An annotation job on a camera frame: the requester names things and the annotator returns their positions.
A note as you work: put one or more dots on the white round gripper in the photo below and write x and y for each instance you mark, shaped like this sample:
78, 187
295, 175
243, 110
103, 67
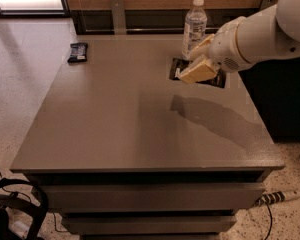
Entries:
224, 49

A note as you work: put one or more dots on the black chocolate rxbar wrapper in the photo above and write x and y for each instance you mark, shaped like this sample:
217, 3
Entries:
178, 65

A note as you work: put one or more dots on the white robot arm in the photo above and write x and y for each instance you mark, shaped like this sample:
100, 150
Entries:
270, 34

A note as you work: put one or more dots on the blue blueberry rxbar wrapper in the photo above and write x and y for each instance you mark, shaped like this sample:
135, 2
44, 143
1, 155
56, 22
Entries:
78, 52

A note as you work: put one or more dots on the clear plastic water bottle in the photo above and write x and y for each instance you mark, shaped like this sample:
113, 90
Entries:
194, 27

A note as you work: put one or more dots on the grey drawer cabinet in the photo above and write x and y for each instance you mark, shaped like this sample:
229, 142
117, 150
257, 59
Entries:
118, 119

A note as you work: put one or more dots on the white power strip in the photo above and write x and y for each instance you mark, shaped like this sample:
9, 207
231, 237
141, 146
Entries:
277, 197

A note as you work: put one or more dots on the upper grey drawer front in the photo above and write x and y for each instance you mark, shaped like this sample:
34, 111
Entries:
154, 197

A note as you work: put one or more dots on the grey drawer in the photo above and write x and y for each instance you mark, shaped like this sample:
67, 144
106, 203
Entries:
154, 197
148, 225

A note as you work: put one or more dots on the lower grey drawer front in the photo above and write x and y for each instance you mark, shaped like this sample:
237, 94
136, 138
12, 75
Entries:
148, 225

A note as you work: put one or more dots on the right metal wall bracket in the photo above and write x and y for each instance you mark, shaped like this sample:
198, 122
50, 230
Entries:
264, 4

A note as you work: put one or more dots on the metal wall bracket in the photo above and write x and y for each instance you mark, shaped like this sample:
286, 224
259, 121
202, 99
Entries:
264, 4
118, 16

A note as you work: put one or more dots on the left metal wall bracket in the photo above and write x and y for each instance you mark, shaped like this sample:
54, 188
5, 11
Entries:
118, 16

